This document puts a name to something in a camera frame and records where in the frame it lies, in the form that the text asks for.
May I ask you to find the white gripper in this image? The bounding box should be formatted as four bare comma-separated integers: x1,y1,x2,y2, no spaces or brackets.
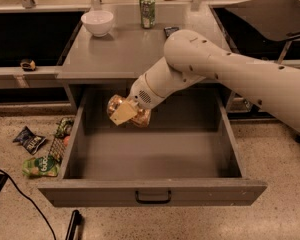
110,75,164,125

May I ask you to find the crushed orange can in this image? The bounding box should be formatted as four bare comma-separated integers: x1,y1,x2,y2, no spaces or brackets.
107,95,151,128

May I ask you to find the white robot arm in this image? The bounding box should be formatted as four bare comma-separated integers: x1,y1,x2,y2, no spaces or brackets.
107,30,300,133

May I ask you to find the grey drawer cabinet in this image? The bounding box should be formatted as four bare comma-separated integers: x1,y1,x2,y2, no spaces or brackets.
57,2,230,110

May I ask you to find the open grey top drawer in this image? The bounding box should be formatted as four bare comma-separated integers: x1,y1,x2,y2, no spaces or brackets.
38,86,267,207

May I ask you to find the green soda can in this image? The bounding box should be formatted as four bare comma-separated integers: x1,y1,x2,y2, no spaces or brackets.
139,0,155,29

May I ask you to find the green patterned chip bag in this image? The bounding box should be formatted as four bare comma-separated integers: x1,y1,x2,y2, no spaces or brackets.
55,118,74,138

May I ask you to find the checkered snack packet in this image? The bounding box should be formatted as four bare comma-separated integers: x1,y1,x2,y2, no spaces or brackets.
49,138,66,163

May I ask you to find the dark blue snack packet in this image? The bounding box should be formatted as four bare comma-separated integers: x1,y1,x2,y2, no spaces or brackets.
164,26,179,37

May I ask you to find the white bowl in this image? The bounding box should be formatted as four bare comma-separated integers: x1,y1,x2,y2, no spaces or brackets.
81,10,114,37

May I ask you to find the green snack bag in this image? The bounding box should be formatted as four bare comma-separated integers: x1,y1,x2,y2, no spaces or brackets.
22,156,59,177

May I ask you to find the blue chip bag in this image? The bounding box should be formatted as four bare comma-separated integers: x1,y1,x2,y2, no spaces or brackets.
13,126,46,155

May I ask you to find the yellow black tape measure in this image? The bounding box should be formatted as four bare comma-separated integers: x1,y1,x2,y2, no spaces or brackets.
20,59,36,71

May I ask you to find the black rod on floor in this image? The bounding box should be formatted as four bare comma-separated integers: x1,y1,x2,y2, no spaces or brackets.
65,210,82,240

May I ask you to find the black stand tray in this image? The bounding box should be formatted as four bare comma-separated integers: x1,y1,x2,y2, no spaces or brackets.
212,0,300,65

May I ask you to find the black drawer handle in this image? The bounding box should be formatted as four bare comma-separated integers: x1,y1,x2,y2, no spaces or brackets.
135,190,172,205

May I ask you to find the black cable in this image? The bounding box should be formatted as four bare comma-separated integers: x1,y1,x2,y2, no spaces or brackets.
0,167,58,240

